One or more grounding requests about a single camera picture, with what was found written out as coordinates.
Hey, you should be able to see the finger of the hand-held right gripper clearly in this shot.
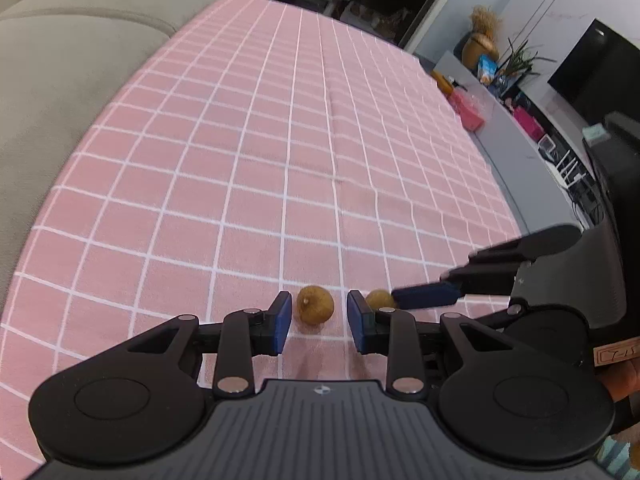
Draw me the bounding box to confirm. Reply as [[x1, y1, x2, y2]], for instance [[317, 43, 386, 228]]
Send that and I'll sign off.
[[477, 299, 528, 331], [391, 224, 585, 312]]

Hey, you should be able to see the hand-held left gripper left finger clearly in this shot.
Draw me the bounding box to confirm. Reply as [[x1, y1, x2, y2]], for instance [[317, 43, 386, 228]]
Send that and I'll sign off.
[[120, 291, 293, 397]]

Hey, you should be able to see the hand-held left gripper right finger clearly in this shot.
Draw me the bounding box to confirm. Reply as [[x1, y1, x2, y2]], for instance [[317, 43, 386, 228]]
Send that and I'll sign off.
[[346, 290, 506, 395]]

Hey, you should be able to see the brown kiwi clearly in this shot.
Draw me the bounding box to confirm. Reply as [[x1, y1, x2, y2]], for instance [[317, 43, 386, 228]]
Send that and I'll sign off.
[[365, 289, 398, 312], [297, 285, 335, 327]]

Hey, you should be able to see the person's right hand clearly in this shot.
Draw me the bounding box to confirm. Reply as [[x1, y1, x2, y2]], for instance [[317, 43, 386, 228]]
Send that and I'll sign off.
[[600, 360, 640, 405]]

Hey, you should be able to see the long grey media cabinet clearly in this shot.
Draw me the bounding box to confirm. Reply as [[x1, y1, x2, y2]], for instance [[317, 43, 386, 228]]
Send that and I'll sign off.
[[415, 52, 613, 243]]

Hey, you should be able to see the pink checked tablecloth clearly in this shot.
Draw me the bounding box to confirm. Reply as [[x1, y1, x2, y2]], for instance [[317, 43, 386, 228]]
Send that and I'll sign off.
[[0, 0, 526, 466]]

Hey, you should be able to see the magenta box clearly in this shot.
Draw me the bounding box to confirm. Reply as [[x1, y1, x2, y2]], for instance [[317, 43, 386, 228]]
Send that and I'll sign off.
[[515, 107, 545, 142]]

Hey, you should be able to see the pink box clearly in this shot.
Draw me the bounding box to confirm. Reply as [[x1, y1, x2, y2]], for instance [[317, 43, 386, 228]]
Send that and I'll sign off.
[[450, 89, 487, 132]]

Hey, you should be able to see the black television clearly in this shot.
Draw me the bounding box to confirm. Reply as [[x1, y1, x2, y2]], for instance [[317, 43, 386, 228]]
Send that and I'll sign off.
[[547, 18, 640, 126]]

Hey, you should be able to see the green potted plant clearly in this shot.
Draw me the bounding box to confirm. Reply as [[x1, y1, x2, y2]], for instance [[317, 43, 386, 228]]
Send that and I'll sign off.
[[495, 35, 557, 97]]

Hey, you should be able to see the blue snack packet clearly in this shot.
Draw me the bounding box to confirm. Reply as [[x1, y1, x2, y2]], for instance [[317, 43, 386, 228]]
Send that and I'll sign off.
[[477, 55, 499, 84]]

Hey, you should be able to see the golden vase with dried stems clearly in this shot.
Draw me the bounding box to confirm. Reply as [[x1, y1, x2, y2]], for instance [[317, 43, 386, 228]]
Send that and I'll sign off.
[[461, 5, 502, 64]]

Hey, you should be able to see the beige sofa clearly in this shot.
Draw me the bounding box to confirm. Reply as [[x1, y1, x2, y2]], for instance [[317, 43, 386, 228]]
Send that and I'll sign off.
[[0, 0, 251, 273]]

